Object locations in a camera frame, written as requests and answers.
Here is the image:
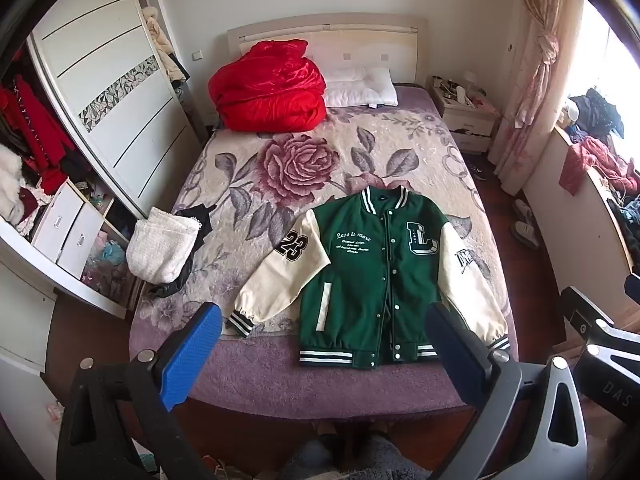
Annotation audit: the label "nightstand small items pile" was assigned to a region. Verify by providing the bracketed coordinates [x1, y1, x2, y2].
[432, 72, 496, 108]

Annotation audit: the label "red hanging clothes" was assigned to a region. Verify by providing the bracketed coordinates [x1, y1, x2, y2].
[0, 74, 76, 196]

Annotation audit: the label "green varsity jacket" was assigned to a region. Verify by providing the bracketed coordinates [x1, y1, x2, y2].
[227, 185, 512, 370]

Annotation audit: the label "colourful wardrobe shelf items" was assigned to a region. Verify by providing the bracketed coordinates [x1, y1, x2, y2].
[81, 230, 132, 292]

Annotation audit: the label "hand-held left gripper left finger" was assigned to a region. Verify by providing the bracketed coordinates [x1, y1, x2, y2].
[56, 301, 223, 480]

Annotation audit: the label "white wardrobe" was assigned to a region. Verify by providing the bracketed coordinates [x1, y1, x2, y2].
[27, 0, 201, 221]
[0, 0, 201, 376]

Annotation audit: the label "white nightstand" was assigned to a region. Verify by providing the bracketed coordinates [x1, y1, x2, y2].
[430, 77, 501, 156]

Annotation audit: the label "bed with white headboard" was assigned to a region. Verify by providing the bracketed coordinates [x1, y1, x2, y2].
[129, 14, 518, 413]

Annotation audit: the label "mixed clothes pile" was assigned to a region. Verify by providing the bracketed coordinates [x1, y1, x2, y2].
[600, 160, 640, 261]

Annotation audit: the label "floral plush blanket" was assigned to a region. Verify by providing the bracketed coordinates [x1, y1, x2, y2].
[167, 105, 503, 338]

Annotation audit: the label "beige hanging coat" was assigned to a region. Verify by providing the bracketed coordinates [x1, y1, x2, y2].
[142, 6, 188, 83]

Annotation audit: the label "pink floral curtain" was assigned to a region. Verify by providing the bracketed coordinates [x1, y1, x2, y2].
[492, 0, 583, 196]

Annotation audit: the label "red knit cloth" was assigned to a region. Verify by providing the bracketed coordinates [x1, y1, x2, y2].
[559, 136, 632, 196]

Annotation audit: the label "person's legs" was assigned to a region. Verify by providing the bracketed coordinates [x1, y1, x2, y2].
[280, 421, 432, 480]

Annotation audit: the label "red quilt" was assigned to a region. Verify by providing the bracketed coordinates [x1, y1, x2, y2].
[208, 39, 327, 133]

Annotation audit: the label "white window ledge cabinet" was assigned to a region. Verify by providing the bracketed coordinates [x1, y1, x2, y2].
[522, 125, 640, 321]

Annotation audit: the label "white drawer unit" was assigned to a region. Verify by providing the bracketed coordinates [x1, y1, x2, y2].
[31, 180, 106, 278]

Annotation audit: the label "dark clothes heap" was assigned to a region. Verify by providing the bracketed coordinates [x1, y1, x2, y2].
[570, 88, 626, 142]

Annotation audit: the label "white furry garment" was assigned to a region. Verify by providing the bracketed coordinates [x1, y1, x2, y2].
[0, 142, 26, 221]

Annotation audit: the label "white knit cloth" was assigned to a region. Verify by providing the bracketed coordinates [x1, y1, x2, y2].
[126, 207, 200, 285]

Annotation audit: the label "black garment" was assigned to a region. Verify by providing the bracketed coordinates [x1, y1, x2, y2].
[147, 204, 216, 298]

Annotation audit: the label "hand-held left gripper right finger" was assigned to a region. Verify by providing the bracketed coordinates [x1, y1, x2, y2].
[424, 303, 589, 480]

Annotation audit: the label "purple bed sheet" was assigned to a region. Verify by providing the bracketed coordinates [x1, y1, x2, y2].
[129, 85, 518, 413]

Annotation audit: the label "white pillow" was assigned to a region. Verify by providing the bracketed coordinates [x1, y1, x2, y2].
[324, 66, 399, 109]

